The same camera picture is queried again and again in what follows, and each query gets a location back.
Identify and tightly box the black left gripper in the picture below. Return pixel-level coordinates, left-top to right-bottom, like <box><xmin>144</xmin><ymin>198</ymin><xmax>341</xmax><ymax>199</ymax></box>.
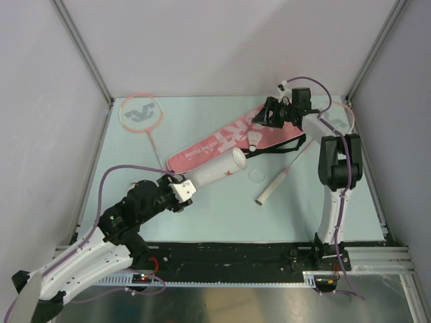
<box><xmin>138</xmin><ymin>170</ymin><xmax>193</xmax><ymax>224</ymax></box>

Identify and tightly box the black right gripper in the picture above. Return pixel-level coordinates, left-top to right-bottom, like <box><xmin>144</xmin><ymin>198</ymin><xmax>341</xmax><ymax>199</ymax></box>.
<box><xmin>252</xmin><ymin>97</ymin><xmax>297</xmax><ymax>129</ymax></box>

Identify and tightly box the white shuttlecock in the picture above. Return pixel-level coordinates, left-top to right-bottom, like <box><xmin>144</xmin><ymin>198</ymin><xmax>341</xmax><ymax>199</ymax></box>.
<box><xmin>246</xmin><ymin>131</ymin><xmax>263</xmax><ymax>152</ymax></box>

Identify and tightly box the white shuttlecock tube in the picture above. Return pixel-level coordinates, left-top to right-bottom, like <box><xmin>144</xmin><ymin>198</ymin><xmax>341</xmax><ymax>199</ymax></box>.
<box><xmin>185</xmin><ymin>147</ymin><xmax>247</xmax><ymax>189</ymax></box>

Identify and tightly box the clear tube lid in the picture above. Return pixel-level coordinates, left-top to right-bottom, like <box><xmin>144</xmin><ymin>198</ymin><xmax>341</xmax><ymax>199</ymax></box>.
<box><xmin>248</xmin><ymin>169</ymin><xmax>265</xmax><ymax>184</ymax></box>

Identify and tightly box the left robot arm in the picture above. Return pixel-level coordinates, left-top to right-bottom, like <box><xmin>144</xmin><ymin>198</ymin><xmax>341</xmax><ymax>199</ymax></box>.
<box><xmin>5</xmin><ymin>175</ymin><xmax>197</xmax><ymax>322</ymax></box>

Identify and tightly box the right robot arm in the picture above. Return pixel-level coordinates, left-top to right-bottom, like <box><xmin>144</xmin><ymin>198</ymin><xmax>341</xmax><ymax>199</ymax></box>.
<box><xmin>252</xmin><ymin>85</ymin><xmax>363</xmax><ymax>271</ymax></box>

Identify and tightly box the pink racket bag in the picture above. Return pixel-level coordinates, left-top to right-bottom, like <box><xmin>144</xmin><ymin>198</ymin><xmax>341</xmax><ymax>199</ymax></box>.
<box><xmin>166</xmin><ymin>105</ymin><xmax>306</xmax><ymax>173</ymax></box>

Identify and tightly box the pink racket right side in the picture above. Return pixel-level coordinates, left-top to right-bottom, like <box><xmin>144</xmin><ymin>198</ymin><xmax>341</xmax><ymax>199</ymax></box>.
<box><xmin>255</xmin><ymin>102</ymin><xmax>355</xmax><ymax>206</ymax></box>

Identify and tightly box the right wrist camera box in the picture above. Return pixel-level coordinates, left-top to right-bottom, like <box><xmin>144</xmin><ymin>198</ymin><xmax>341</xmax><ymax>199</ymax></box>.
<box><xmin>277</xmin><ymin>80</ymin><xmax>292</xmax><ymax>102</ymax></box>

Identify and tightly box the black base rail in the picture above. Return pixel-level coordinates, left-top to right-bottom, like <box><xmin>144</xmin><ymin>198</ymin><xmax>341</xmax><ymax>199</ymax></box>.
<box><xmin>134</xmin><ymin>241</ymin><xmax>324</xmax><ymax>283</ymax></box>

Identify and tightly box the aluminium frame post right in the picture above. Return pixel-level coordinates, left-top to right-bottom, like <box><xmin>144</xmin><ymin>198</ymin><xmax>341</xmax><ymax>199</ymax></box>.
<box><xmin>345</xmin><ymin>0</ymin><xmax>411</xmax><ymax>103</ymax></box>

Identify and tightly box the aluminium frame post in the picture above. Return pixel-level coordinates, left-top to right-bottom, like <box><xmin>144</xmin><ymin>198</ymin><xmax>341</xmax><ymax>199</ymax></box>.
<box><xmin>50</xmin><ymin>0</ymin><xmax>114</xmax><ymax>107</ymax></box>
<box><xmin>345</xmin><ymin>0</ymin><xmax>411</xmax><ymax>103</ymax></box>

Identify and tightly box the white slotted cable duct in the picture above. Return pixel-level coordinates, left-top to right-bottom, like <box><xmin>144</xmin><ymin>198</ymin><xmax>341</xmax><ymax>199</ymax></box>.
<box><xmin>94</xmin><ymin>270</ymin><xmax>336</xmax><ymax>288</ymax></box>

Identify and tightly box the aluminium frame post left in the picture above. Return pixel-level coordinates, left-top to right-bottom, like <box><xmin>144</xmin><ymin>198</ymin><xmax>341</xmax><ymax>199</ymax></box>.
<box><xmin>50</xmin><ymin>0</ymin><xmax>114</xmax><ymax>107</ymax></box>

